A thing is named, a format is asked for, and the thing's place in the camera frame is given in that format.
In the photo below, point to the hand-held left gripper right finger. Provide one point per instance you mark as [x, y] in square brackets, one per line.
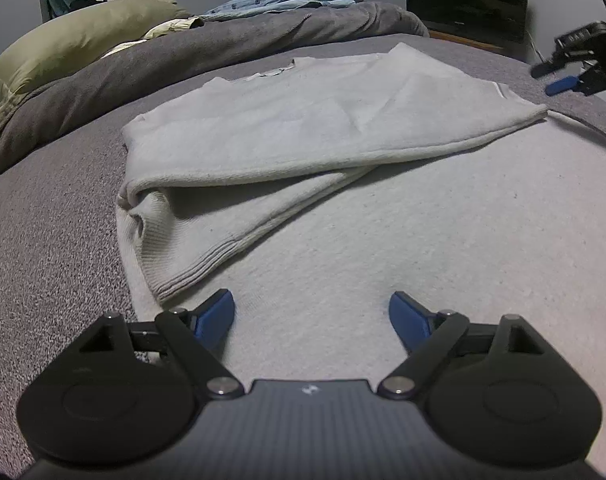
[408, 317]

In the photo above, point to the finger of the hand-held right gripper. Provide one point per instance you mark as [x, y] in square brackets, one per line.
[560, 85]
[568, 47]

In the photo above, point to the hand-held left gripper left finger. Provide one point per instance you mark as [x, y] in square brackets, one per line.
[215, 317]

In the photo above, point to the light grey knit sweater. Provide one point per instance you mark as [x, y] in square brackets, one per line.
[333, 110]

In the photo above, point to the wooden television stand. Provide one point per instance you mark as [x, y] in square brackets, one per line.
[463, 40]

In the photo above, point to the grey speckled bed sheet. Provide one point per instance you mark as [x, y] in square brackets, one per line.
[43, 260]

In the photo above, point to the dark grey duvet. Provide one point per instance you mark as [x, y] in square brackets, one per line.
[183, 55]

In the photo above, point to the light blue denim shirt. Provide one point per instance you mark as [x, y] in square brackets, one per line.
[283, 2]

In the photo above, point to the cream cloth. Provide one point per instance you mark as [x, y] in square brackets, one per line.
[173, 26]

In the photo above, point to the olive green pillow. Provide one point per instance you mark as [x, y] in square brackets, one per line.
[73, 40]

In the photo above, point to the black cloth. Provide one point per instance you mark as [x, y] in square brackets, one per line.
[85, 3]

